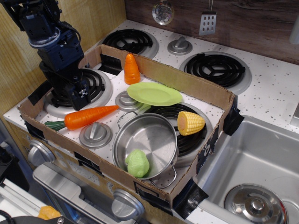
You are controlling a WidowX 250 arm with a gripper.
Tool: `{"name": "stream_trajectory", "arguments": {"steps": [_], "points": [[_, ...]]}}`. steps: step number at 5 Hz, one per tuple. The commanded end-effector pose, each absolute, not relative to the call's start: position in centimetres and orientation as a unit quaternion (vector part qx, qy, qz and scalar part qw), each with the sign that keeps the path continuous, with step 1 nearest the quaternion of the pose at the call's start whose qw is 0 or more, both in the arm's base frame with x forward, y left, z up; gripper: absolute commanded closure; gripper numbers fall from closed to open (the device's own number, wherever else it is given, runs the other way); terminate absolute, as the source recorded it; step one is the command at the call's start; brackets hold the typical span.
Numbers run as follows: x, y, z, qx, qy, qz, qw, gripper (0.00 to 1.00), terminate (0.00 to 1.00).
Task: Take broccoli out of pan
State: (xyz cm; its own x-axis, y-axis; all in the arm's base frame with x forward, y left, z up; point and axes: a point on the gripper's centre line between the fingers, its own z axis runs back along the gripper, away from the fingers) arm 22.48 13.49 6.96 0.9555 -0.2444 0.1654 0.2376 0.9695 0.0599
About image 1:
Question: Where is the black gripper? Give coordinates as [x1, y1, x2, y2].
[38, 22, 91, 111]

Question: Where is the stainless steel pan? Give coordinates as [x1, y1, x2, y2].
[112, 112, 178, 189]

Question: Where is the light green toy broccoli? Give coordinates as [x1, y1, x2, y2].
[125, 149, 150, 178]

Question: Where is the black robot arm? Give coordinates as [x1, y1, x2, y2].
[0, 0, 91, 111]

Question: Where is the front left black burner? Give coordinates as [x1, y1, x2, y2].
[43, 68, 113, 119]

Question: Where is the black burner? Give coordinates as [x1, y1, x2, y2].
[179, 51, 252, 95]
[43, 68, 113, 119]
[99, 29, 159, 59]
[143, 103, 213, 168]

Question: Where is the orange toy carrot with leaves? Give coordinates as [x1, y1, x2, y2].
[45, 105, 119, 131]

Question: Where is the silver stove knob front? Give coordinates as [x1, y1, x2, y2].
[79, 122, 113, 149]

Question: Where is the silver stove knob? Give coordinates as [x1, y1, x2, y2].
[167, 37, 193, 56]
[115, 91, 145, 112]
[79, 122, 113, 149]

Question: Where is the silver stove knob centre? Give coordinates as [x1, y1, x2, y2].
[115, 91, 145, 112]

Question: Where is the orange toy carrot cone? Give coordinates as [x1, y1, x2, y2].
[124, 54, 141, 85]

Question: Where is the light green plastic plate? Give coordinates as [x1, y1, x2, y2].
[127, 82, 183, 106]

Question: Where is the silver oven knob left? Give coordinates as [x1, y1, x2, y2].
[28, 140, 56, 167]

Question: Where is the silver oven knob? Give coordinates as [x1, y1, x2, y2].
[111, 189, 145, 221]
[28, 140, 56, 167]

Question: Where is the back left black burner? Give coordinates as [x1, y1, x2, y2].
[99, 29, 159, 59]

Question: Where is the yellow toy corn cob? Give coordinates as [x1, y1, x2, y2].
[177, 111, 206, 136]

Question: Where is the silver stove knob back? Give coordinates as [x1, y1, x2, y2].
[167, 37, 193, 56]

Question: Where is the hanging silver strainer ladle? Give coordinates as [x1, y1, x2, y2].
[152, 0, 175, 25]

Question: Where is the silver oven knob right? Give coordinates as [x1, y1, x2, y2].
[111, 189, 145, 221]

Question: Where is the front right black burner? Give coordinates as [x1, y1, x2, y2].
[143, 103, 213, 168]

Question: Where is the yellow orange object bottom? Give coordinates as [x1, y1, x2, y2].
[37, 205, 61, 220]

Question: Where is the hanging silver spatula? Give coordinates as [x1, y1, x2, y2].
[199, 0, 217, 36]

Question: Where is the back right black burner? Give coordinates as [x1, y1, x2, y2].
[179, 51, 252, 95]

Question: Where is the grey toy sink basin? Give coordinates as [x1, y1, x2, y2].
[197, 116, 299, 224]

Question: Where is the steel pot lid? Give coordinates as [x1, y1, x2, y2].
[223, 184, 289, 224]

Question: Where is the silver oven door handle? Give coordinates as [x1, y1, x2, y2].
[33, 165, 123, 224]

